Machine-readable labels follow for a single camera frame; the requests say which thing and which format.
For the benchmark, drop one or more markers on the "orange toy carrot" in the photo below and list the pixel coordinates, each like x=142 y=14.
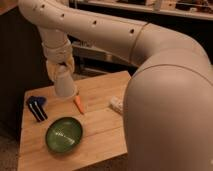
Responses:
x=78 y=103

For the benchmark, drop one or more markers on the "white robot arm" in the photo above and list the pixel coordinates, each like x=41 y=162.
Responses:
x=168 y=103

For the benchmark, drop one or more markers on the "white ceramic cup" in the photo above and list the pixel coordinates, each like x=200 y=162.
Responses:
x=63 y=83

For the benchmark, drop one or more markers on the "green ceramic bowl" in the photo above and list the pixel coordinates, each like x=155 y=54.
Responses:
x=63 y=135

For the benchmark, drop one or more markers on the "grey case with handle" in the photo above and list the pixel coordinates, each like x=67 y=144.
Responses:
x=92 y=52

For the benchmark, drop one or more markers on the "cluttered wall shelf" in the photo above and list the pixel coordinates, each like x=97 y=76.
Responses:
x=196 y=9

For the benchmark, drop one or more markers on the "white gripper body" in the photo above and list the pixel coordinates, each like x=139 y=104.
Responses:
x=55 y=57

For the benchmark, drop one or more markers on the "wooden folding table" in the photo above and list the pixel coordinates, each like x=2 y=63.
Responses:
x=103 y=136

